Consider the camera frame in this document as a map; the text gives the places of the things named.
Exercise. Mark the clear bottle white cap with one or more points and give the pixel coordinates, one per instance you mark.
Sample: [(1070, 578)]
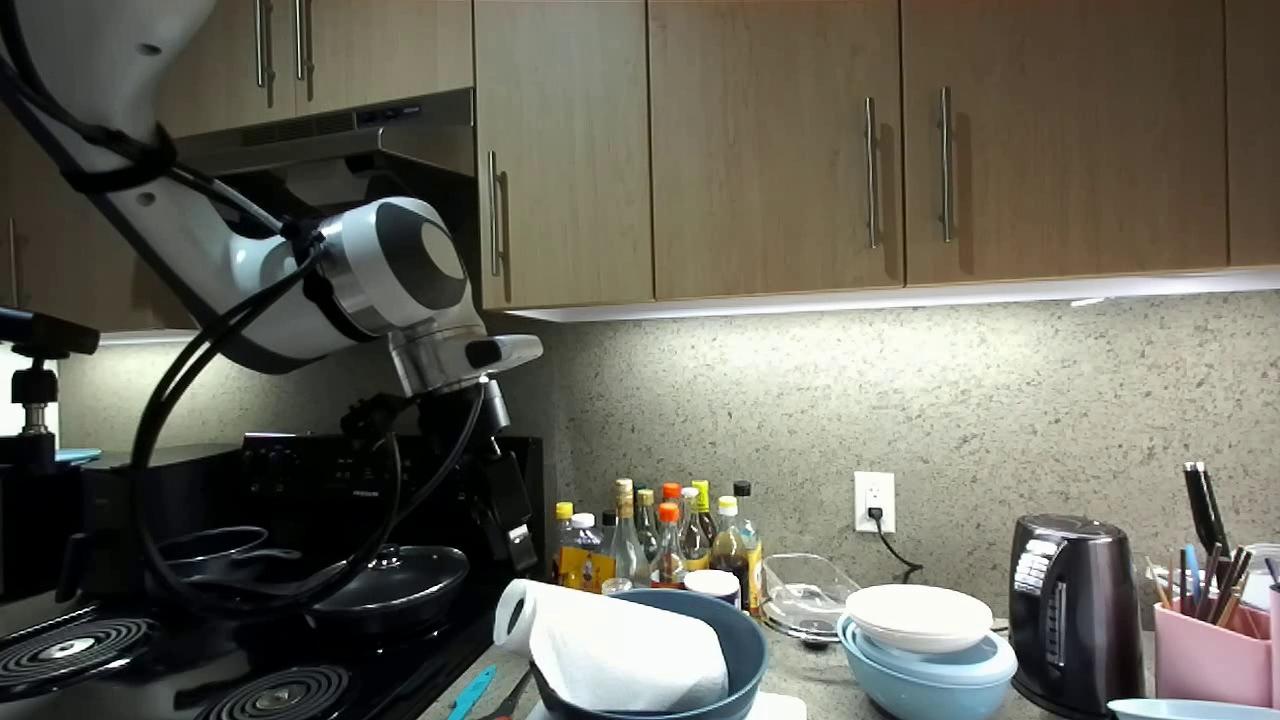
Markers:
[(585, 531)]

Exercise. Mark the tall bottle gold cap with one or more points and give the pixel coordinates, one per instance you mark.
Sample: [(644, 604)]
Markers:
[(626, 527)]

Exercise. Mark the clear glass bowl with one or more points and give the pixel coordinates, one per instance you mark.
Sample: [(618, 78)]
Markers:
[(806, 601)]

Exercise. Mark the black lidded frying pan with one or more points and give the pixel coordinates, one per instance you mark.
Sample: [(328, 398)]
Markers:
[(386, 584)]

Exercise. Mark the red cap bottle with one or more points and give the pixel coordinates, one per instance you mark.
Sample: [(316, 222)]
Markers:
[(665, 541)]

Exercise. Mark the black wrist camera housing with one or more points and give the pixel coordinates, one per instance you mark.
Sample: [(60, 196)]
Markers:
[(386, 422)]

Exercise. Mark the teal knife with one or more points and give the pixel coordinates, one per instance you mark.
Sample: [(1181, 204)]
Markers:
[(471, 696)]

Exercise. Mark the pink utensil holder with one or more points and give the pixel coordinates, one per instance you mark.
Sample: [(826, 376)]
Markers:
[(1207, 663)]

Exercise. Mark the white lid jar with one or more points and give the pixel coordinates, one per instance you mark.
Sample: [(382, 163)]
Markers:
[(714, 584)]

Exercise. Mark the narrow wooden upper cabinet door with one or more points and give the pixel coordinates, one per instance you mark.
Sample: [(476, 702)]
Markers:
[(572, 144)]

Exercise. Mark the wooden cabinet above hood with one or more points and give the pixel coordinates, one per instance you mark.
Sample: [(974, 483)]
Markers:
[(375, 55)]

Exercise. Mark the white bowl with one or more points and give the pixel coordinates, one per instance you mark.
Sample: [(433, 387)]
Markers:
[(923, 617)]

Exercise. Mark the black stove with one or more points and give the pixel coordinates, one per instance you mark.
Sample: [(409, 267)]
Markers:
[(83, 666)]

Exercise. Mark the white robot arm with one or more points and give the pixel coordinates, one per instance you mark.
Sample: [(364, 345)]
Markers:
[(386, 274)]

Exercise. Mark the blue pen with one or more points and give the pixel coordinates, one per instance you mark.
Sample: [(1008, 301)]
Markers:
[(1191, 575)]

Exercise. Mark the black pot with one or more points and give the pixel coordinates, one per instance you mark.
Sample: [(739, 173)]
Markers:
[(107, 504)]

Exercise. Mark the white kitchen paper roll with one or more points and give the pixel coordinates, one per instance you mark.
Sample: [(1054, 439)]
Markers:
[(626, 663)]

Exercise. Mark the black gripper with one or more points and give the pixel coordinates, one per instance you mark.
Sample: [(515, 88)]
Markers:
[(504, 501)]

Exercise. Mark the range hood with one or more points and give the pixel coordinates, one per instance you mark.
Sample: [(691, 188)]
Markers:
[(401, 126)]

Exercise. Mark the black camera tripod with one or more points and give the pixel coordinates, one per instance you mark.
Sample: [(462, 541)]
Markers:
[(33, 387)]

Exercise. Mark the small black pan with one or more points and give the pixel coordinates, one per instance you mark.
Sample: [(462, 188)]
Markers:
[(227, 541)]

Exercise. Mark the pale yellow cap bottle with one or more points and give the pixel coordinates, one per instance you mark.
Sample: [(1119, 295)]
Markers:
[(731, 541)]

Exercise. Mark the black electric kettle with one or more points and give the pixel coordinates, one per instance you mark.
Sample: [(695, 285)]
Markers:
[(1072, 614)]

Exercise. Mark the white wall outlet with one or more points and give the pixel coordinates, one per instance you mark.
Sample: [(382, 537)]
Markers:
[(875, 496)]

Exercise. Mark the black cap bottle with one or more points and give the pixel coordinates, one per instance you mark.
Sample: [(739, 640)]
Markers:
[(741, 494)]

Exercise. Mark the light blue bowl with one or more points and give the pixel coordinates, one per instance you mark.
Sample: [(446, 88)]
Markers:
[(923, 687)]

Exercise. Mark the dark blue bowl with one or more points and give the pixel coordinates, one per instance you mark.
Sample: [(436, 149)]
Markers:
[(741, 655)]

